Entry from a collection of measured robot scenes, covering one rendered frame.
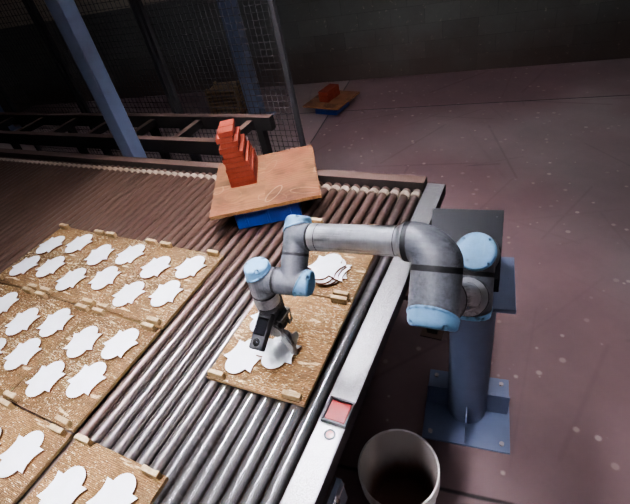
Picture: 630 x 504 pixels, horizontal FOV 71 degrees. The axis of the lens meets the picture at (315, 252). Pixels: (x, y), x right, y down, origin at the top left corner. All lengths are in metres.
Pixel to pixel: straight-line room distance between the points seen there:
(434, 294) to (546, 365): 1.65
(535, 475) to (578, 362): 0.66
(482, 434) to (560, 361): 0.60
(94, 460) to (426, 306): 1.03
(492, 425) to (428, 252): 1.47
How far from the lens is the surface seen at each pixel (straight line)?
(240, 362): 1.47
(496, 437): 2.32
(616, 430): 2.48
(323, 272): 1.63
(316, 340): 1.46
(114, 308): 1.92
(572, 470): 2.33
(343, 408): 1.32
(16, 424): 1.77
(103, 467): 1.48
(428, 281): 0.99
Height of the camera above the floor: 2.05
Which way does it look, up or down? 39 degrees down
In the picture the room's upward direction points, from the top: 13 degrees counter-clockwise
